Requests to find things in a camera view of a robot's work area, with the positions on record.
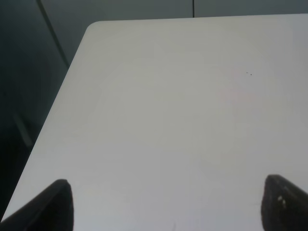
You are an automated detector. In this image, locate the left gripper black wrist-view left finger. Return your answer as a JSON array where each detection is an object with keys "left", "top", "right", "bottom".
[{"left": 0, "top": 179, "right": 74, "bottom": 231}]

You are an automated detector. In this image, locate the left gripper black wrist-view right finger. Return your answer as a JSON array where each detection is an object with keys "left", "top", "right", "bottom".
[{"left": 261, "top": 175, "right": 308, "bottom": 231}]

